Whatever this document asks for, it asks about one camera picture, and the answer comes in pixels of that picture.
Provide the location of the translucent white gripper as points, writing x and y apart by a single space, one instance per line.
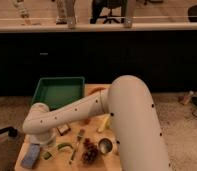
43 139

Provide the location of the green pepper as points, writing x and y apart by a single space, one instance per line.
63 145

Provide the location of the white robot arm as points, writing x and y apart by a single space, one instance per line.
135 123

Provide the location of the orange red bowl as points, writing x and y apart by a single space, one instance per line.
97 89

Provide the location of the blue sponge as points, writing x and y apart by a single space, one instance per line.
31 156

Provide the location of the orange round fruit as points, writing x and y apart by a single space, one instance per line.
85 122

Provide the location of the bunch of dark grapes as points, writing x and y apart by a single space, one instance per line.
90 152

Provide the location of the green plastic tray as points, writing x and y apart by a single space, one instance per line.
57 92

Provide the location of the small metal cup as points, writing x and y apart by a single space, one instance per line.
105 146

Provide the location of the yellow banana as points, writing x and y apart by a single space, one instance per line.
105 124

